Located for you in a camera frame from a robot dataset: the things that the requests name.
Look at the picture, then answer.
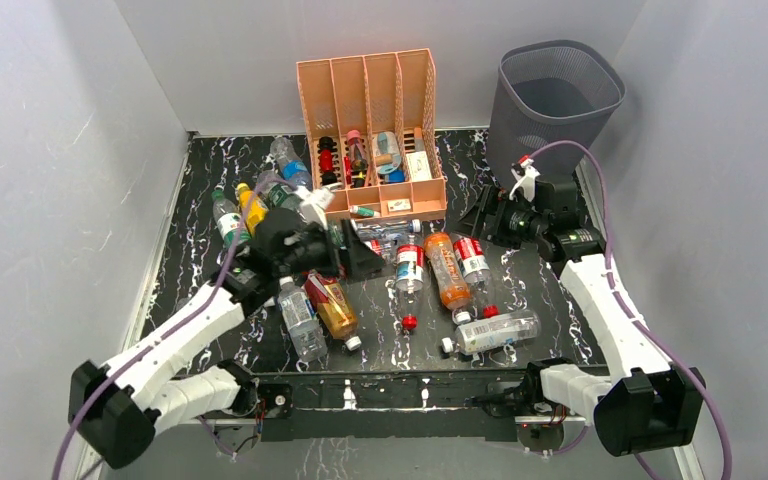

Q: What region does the green white tube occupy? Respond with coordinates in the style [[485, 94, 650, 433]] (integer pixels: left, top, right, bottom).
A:
[[349, 205, 381, 218]]

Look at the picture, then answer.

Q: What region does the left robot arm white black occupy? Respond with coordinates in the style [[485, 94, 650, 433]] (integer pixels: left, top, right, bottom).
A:
[[67, 213, 385, 469]]

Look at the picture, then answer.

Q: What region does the grey mesh waste bin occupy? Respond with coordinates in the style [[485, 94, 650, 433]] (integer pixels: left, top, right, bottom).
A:
[[486, 40, 626, 189]]

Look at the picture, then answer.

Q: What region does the red label bottle red cap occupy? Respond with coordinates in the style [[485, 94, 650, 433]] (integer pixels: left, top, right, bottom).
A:
[[394, 239, 425, 332]]

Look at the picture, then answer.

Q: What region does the peach desk organizer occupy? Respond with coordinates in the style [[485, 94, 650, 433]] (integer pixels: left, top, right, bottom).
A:
[[296, 48, 448, 221]]

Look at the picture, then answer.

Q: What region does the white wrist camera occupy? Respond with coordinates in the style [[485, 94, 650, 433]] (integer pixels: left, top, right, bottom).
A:
[[508, 155, 541, 202], [294, 186, 335, 229]]

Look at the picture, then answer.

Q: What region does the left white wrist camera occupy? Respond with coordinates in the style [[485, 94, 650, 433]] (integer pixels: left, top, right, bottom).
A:
[[294, 186, 335, 229]]

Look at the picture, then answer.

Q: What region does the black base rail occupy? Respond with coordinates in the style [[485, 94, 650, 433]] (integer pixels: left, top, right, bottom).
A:
[[251, 367, 597, 445]]

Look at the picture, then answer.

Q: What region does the blue round object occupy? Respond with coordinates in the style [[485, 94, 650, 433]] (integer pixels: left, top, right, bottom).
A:
[[385, 169, 405, 184]]

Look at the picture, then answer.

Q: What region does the small white box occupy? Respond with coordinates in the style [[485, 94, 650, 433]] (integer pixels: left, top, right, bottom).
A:
[[387, 198, 412, 213]]

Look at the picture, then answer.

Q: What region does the orange drink bottle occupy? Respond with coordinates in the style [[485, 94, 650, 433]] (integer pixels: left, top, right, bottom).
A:
[[424, 232, 472, 326]]

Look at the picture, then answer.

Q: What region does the pink cap small bottle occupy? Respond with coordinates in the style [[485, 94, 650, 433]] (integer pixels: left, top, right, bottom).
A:
[[346, 130, 368, 188]]

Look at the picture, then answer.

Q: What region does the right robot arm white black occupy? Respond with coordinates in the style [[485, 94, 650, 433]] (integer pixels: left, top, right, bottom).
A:
[[458, 175, 704, 457]]

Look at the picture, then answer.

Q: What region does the yellow juice bottle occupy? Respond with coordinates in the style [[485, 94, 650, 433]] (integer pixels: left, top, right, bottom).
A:
[[236, 183, 268, 236]]

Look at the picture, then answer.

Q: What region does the white carton box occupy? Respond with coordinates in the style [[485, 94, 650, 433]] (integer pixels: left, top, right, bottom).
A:
[[404, 151, 433, 182]]

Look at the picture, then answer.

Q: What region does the clear bottle dark green label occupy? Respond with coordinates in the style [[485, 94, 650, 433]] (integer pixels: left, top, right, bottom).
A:
[[257, 170, 301, 211]]

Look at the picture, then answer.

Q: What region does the gold red tea bottle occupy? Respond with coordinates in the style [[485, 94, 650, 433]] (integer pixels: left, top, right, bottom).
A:
[[304, 271, 362, 351]]

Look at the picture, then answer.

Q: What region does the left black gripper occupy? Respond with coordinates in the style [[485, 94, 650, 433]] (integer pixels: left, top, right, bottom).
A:
[[275, 218, 385, 278]]

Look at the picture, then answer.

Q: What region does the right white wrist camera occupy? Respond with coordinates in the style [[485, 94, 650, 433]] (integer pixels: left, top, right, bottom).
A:
[[508, 155, 541, 202]]

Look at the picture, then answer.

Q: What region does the clear bottle red blue label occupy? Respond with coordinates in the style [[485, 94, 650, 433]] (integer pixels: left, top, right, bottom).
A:
[[365, 239, 397, 265]]

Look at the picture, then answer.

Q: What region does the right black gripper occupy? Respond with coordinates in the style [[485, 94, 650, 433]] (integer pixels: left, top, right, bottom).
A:
[[449, 185, 546, 250]]

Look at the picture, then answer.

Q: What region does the red label cola bottle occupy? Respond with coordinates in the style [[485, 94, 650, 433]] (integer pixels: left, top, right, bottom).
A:
[[453, 235, 499, 319]]

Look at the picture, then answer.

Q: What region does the clear water bottle white cap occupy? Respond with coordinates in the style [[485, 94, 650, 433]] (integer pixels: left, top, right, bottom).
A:
[[277, 276, 327, 363]]

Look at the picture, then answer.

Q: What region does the clear bottle green cap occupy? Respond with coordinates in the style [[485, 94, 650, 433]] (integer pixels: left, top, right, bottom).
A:
[[211, 189, 252, 249]]

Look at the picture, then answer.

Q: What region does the red black dumbbell toy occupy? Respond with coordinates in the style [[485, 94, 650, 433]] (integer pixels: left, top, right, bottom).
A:
[[317, 136, 337, 186]]

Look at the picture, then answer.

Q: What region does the clear bottle white label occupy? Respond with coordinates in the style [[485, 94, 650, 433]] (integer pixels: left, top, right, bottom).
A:
[[441, 309, 542, 356]]

